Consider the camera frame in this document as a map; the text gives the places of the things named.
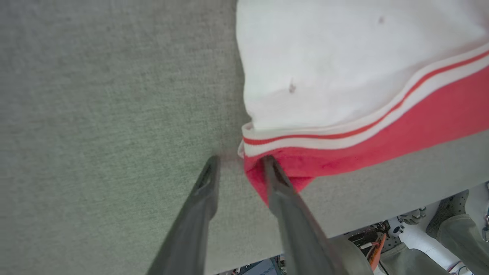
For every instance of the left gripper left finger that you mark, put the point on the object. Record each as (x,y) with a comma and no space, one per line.
(191,236)

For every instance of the olive trouser leg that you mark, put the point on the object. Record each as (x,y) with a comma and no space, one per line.
(405,263)
(466,240)

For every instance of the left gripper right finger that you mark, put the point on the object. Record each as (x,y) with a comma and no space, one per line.
(298,236)

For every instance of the grey speckled shoe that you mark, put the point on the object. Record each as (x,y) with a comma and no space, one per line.
(447,210)

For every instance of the grey fabric sofa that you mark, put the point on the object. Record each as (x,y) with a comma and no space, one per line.
(95,95)

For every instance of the blue-grey box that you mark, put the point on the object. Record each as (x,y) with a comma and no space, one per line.
(263,268)

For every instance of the red and white garment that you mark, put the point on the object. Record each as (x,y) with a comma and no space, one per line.
(344,57)

